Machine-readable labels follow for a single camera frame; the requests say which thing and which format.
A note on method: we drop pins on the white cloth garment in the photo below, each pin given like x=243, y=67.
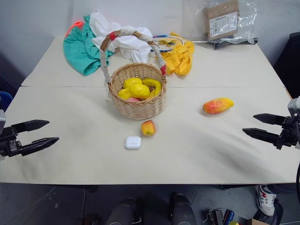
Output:
x=131, y=42

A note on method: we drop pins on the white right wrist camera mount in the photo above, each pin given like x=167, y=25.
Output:
x=294, y=106

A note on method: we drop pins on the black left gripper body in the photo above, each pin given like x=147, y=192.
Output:
x=9, y=141

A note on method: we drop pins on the blue round object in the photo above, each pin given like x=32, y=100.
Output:
x=5, y=100

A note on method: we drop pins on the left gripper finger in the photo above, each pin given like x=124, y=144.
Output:
x=39, y=144
x=31, y=125

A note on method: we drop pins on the white red sneaker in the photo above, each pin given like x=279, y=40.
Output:
x=266, y=199

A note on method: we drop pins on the open cardboard box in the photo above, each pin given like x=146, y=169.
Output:
x=257, y=222

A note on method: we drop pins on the yellow cloth garment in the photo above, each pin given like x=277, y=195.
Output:
x=179, y=58

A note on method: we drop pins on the yellow banana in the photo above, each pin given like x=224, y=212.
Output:
x=155, y=85

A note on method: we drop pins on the brown cardboard parcel with label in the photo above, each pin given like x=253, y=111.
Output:
x=221, y=21

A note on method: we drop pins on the black tool pile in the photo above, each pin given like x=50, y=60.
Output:
x=218, y=216

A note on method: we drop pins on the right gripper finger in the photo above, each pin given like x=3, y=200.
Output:
x=262, y=136
x=269, y=118

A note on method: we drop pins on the dark rounded shape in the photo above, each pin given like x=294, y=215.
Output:
x=122, y=212
x=182, y=209

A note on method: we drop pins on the yellow lemon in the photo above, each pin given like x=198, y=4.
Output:
x=132, y=83
x=124, y=93
x=140, y=91

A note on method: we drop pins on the cardboard box in plastic bag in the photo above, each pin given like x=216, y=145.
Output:
x=247, y=22

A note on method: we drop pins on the small red yellow apple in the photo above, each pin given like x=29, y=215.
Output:
x=148, y=128

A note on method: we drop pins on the pink peach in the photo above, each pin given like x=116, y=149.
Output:
x=133, y=99

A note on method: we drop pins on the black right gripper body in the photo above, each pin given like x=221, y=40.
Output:
x=289, y=133

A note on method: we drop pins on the red yellow mango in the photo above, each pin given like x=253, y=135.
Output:
x=217, y=106

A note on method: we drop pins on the teal cloth garment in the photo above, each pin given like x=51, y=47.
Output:
x=79, y=51

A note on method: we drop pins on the black chair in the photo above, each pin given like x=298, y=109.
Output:
x=289, y=63

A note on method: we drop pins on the badminton racket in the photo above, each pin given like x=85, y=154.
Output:
x=168, y=42

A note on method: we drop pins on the white earbud case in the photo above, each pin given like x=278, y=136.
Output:
x=133, y=142

